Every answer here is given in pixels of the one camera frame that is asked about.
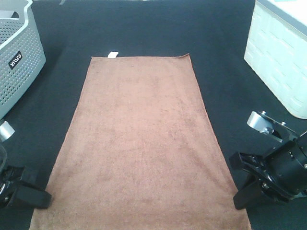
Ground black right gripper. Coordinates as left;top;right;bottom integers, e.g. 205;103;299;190
229;139;307;210

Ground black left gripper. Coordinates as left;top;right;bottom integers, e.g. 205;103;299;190
0;166;51;209

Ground brown microfibre towel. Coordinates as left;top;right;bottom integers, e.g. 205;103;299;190
30;54;251;230

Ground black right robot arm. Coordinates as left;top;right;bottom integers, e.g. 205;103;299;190
229;134;307;210

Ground grey perforated plastic basket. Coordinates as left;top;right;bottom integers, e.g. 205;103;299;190
0;0;46;118

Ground pale woven storage box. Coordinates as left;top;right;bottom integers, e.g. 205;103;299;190
244;0;307;119

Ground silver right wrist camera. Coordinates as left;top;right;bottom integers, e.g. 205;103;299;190
247;111;299;143

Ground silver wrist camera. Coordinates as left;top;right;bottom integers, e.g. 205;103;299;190
0;120;15;142
247;111;299;143

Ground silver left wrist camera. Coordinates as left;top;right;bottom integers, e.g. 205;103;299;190
0;120;15;142

